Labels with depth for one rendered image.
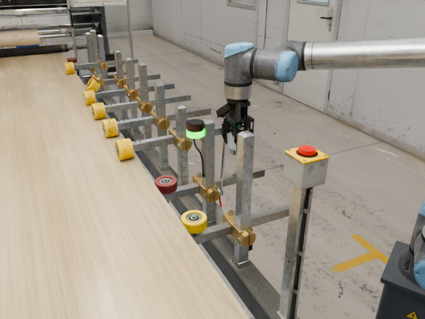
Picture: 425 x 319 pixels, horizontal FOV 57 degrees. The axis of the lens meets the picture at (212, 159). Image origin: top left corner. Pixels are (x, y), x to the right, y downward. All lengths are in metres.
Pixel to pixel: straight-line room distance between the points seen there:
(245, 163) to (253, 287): 0.40
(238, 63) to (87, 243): 0.68
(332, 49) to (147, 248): 0.79
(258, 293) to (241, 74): 0.67
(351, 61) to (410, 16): 2.77
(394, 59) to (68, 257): 1.05
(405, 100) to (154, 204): 3.15
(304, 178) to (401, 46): 0.55
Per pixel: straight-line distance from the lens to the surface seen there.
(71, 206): 1.33
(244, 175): 1.13
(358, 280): 2.44
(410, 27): 4.01
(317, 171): 0.88
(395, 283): 1.56
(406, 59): 1.25
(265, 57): 1.18
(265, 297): 1.25
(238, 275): 1.31
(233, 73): 1.21
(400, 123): 4.13
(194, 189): 1.44
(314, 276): 2.39
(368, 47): 1.26
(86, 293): 1.01
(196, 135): 1.29
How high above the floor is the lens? 1.59
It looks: 27 degrees down
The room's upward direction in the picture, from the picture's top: straight up
